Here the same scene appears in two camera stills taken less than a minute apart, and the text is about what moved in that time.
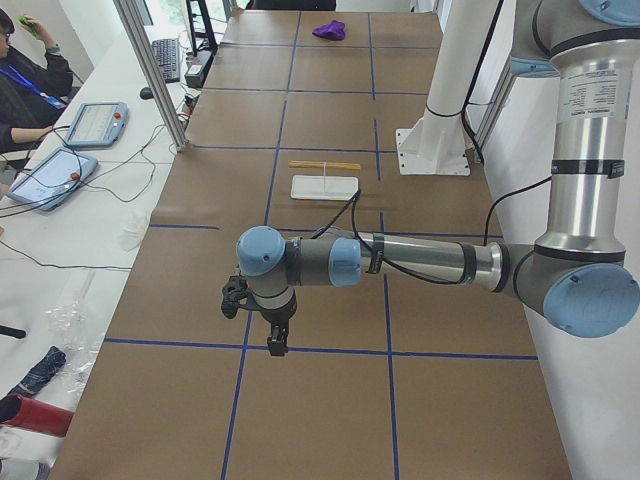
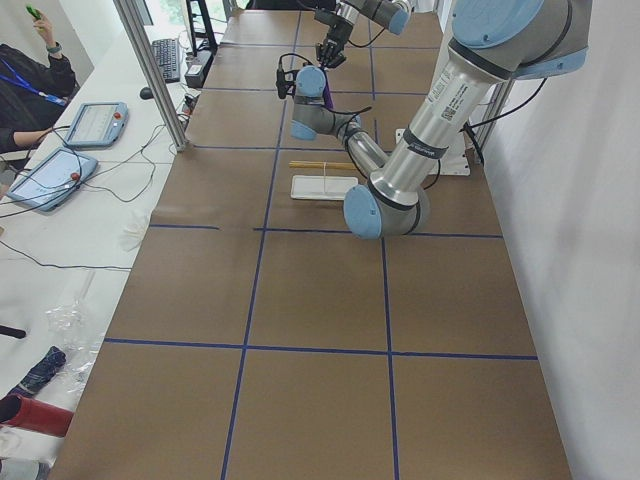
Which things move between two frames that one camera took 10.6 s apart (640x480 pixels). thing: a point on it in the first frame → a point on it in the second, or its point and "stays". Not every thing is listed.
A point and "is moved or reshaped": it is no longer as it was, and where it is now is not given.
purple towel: (333, 30) is moved or reshaped
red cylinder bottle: (20, 412) stays
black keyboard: (167, 52) stays
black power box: (195, 73) stays
